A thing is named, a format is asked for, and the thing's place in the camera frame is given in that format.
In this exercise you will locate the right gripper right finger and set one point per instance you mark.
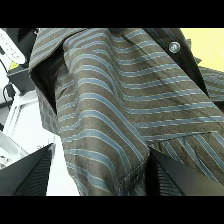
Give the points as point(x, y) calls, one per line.
point(186, 181)

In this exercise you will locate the silver frame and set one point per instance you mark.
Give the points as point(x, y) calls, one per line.
point(20, 106)

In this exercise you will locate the brown blue striped shirt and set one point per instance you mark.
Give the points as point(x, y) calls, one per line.
point(116, 100)

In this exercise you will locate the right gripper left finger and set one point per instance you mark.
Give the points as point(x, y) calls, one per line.
point(23, 176)

